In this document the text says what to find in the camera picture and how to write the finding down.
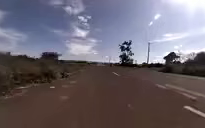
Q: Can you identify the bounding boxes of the tall dark tree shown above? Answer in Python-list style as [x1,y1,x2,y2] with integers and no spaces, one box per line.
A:
[118,39,135,66]

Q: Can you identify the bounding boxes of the reddish brown asphalt road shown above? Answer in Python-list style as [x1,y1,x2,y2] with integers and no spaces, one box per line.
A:
[0,64,205,128]

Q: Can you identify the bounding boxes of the utility pole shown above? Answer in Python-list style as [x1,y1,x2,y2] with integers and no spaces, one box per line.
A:
[146,41,152,65]

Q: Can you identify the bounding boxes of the low wide dark tree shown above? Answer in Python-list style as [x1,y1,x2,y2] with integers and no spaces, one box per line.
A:
[40,51,63,61]

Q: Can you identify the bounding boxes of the round dark tree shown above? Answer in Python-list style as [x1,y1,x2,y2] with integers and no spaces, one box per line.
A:
[163,51,181,65]

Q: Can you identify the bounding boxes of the white road edge line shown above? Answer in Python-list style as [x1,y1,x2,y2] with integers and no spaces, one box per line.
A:
[15,85,29,91]

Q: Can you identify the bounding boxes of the dry grass verge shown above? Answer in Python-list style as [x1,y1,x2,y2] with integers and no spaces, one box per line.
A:
[0,53,91,101]

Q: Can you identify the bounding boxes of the white dashed centre line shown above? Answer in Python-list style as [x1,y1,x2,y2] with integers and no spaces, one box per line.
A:
[111,70,205,123]

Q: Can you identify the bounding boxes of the dark bushes and trees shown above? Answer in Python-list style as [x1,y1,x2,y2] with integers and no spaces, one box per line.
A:
[158,50,205,79]

